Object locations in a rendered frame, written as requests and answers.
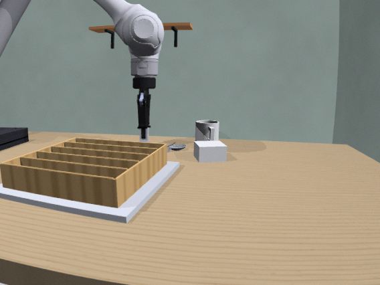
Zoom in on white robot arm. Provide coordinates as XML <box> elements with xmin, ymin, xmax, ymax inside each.
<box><xmin>0</xmin><ymin>0</ymin><xmax>164</xmax><ymax>78</ymax></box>

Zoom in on silver spoon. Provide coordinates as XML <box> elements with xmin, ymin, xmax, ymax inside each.
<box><xmin>167</xmin><ymin>145</ymin><xmax>187</xmax><ymax>152</ymax></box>

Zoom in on grey mug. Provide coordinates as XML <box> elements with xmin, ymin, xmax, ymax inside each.
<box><xmin>195</xmin><ymin>120</ymin><xmax>219</xmax><ymax>141</ymax></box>

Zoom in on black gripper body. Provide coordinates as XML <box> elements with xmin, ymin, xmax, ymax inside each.
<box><xmin>132</xmin><ymin>78</ymin><xmax>156</xmax><ymax>105</ymax></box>

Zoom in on wooden cutlery tray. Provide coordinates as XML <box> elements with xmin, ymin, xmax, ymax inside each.
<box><xmin>0</xmin><ymin>138</ymin><xmax>167</xmax><ymax>208</ymax></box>

